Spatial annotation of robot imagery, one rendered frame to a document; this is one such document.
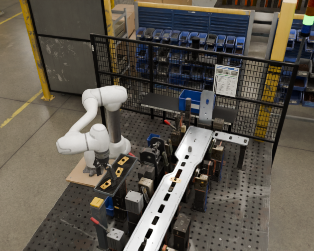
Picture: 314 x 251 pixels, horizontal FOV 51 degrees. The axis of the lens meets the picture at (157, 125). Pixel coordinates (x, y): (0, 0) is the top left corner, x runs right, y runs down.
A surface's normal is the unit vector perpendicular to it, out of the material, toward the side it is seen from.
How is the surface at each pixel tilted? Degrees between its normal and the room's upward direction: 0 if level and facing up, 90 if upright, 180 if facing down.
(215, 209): 0
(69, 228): 0
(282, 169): 0
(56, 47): 89
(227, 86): 90
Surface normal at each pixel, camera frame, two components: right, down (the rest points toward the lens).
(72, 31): -0.31, 0.61
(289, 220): -0.01, -0.80
